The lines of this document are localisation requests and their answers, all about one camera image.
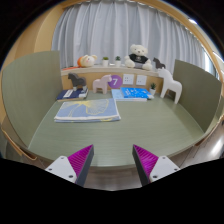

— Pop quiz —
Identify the navy blue book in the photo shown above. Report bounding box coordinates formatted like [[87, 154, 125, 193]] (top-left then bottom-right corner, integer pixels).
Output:
[[55, 88, 90, 102]]

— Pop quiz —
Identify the small black horse figure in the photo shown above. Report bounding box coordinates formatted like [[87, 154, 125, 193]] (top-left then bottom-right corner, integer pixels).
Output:
[[152, 57, 167, 70]]

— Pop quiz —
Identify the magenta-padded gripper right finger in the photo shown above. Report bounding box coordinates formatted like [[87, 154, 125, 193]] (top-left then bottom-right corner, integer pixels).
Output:
[[132, 144, 181, 187]]

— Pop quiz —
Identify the orange flat strip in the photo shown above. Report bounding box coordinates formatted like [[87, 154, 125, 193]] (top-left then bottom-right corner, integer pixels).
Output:
[[61, 65, 81, 71]]

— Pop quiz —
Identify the cream and orange plush toy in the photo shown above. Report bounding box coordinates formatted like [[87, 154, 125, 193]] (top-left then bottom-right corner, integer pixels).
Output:
[[76, 54, 98, 69]]

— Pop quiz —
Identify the green desk partition panel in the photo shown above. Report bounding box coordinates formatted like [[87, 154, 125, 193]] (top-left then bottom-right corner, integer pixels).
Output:
[[1, 50, 64, 148], [172, 59, 223, 133]]

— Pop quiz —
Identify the purple round sign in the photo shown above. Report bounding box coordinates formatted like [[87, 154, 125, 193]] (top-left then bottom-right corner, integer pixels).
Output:
[[107, 74, 123, 90]]

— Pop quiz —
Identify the white teddy bear black shirt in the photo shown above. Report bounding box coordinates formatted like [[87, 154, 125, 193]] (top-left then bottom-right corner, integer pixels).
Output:
[[124, 43, 153, 71]]

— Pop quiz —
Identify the dark grey horse figure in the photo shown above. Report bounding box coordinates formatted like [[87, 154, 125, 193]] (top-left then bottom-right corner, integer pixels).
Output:
[[67, 72, 88, 92]]

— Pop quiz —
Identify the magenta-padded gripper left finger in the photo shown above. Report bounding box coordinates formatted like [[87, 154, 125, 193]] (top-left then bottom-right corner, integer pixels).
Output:
[[45, 144, 95, 188]]

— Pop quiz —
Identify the white wall socket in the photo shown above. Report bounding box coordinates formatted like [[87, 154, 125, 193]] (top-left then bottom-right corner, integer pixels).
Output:
[[122, 73, 135, 86]]

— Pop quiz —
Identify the grey white curtain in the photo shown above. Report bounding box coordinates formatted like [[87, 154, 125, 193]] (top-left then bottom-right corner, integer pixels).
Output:
[[51, 0, 214, 76]]

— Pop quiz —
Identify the bright blue book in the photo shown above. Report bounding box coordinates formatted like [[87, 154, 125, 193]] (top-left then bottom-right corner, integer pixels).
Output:
[[120, 87, 155, 100]]

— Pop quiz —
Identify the white horse figure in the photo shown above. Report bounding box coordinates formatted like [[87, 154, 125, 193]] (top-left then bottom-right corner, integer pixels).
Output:
[[157, 68, 183, 105]]

